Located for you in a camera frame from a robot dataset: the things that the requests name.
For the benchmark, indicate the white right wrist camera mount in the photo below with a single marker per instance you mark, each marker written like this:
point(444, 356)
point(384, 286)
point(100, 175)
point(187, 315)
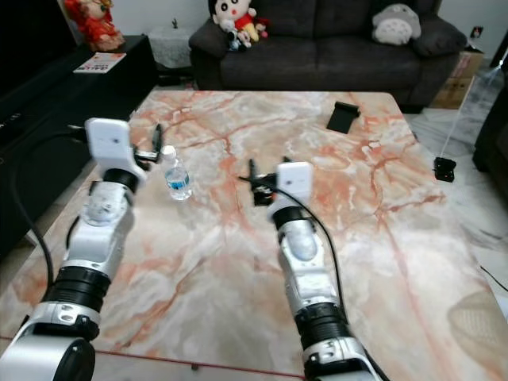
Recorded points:
point(294, 184)

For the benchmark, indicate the dark grey fabric sofa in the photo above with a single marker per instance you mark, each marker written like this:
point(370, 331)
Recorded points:
point(325, 62)

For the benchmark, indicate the clear plastic water bottle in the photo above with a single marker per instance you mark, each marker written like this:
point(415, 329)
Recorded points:
point(178, 178)

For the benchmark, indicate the black wall plug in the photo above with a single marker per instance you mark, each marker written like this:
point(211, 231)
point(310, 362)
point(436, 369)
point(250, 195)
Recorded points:
point(476, 32)

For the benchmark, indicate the grey round plush toy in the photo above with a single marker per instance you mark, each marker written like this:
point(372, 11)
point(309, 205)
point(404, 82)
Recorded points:
point(397, 25)

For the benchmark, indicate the dark armchair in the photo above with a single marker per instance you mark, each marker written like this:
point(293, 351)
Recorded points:
point(494, 143)

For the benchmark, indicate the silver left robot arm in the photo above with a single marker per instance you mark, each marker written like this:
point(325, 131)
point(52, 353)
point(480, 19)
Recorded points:
point(99, 238)

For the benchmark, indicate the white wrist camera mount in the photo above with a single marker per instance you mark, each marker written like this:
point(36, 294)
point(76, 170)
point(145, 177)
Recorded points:
point(109, 143)
point(294, 184)

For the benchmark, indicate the brown cardboard box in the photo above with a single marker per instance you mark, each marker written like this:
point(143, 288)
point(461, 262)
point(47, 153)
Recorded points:
point(456, 79)

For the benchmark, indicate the white lace side table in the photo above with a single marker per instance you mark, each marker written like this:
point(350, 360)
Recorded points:
point(171, 49)

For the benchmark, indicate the black phone stand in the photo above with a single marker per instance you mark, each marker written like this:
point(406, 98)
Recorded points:
point(343, 117)

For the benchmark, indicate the flat white printed box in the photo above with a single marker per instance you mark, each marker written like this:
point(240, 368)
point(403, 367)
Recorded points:
point(100, 63)

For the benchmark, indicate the cartoon boy plush doll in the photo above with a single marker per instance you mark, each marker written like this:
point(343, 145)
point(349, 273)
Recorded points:
point(234, 20)

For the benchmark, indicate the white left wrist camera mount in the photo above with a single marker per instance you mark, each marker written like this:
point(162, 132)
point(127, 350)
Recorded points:
point(109, 143)

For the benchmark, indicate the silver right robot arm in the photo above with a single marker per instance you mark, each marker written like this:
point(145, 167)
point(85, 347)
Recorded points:
point(305, 270)

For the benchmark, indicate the black television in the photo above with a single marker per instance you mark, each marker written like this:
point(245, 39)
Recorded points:
point(28, 36)

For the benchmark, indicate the black tv cabinet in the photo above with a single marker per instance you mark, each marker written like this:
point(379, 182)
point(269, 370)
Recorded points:
point(48, 103)

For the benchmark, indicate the red dressed doll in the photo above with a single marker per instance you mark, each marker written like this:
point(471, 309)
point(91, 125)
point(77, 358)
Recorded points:
point(95, 24)

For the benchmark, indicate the black power adapter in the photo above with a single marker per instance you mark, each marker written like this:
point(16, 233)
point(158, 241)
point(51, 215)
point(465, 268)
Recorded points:
point(444, 169)

